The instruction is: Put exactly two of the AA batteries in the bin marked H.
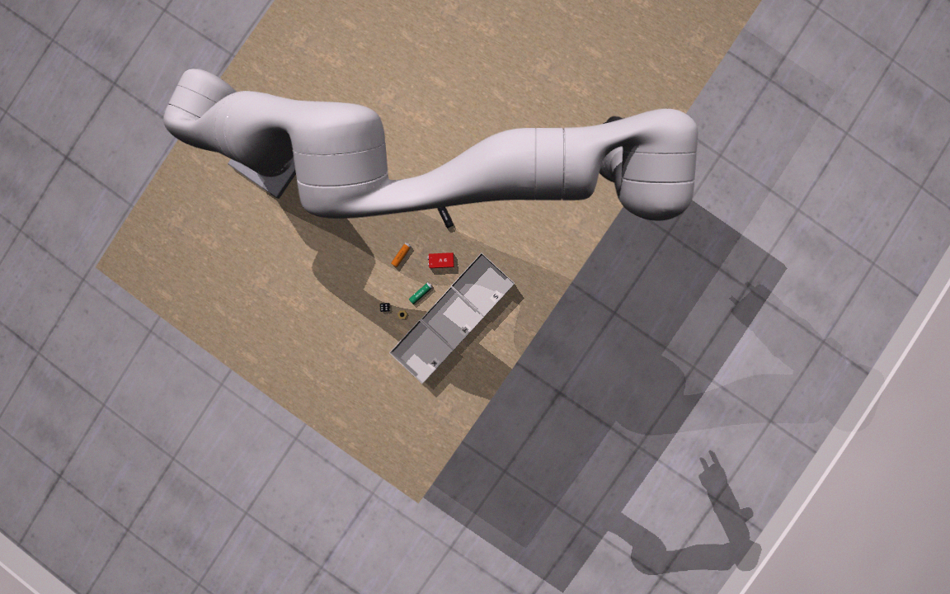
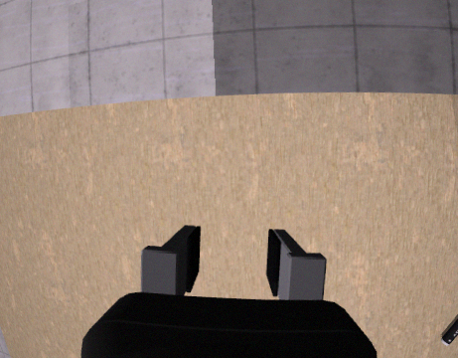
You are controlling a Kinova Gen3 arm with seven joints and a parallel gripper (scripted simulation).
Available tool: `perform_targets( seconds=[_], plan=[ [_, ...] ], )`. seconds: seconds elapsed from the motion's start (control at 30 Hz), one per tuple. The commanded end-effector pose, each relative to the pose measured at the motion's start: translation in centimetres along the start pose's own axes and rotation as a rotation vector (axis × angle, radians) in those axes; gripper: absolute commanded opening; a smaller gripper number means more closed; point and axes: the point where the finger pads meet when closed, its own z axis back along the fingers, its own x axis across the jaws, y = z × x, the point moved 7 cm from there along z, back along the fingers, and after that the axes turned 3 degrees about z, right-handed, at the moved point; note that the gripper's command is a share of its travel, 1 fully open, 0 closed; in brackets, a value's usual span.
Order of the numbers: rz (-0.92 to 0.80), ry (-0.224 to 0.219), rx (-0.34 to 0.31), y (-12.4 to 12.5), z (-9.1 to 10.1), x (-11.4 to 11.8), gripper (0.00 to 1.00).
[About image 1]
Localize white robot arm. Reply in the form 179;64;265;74
163;68;698;221

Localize green aa battery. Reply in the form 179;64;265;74
409;282;432;304

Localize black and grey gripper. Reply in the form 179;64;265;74
600;116;623;182

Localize black aa battery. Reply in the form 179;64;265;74
437;207;453;229

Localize orange aa battery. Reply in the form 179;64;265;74
391;243;411;267

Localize red 9v battery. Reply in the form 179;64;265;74
428;252;454;268

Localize white open cardboard bins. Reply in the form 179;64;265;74
392;254;515;384

